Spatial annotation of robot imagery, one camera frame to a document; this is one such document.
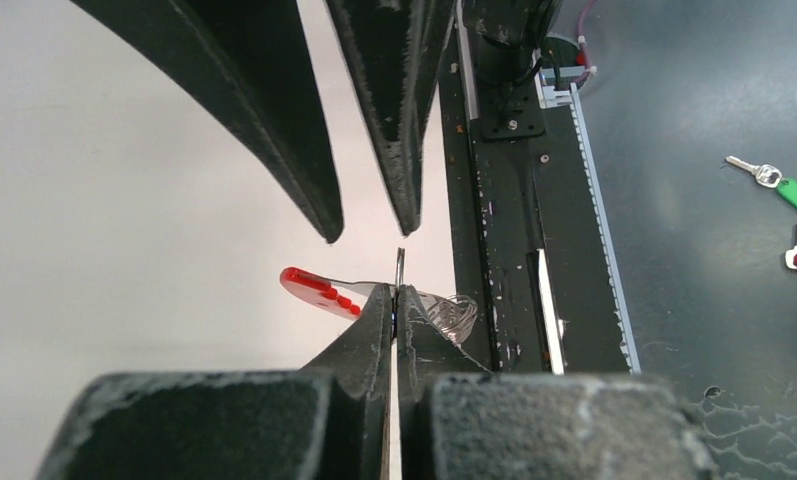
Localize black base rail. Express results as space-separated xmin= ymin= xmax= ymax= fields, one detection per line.
xmin=439 ymin=1 xmax=595 ymax=374

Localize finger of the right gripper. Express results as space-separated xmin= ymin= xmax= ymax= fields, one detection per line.
xmin=77 ymin=0 xmax=344 ymax=243
xmin=327 ymin=0 xmax=455 ymax=236

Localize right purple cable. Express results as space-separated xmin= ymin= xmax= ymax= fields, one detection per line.
xmin=573 ymin=0 xmax=601 ymax=84

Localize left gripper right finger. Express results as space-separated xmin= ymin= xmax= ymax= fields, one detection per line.
xmin=396 ymin=286 xmax=716 ymax=479

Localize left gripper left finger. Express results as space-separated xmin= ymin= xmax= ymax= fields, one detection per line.
xmin=37 ymin=284 xmax=393 ymax=479

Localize green tagged key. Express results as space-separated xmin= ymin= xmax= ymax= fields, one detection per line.
xmin=725 ymin=156 xmax=797 ymax=210

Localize red handled keyring holder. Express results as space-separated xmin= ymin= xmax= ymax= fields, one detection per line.
xmin=279 ymin=247 xmax=480 ymax=346

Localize white slotted cable duct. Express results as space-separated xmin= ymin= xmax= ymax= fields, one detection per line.
xmin=533 ymin=78 xmax=641 ymax=373

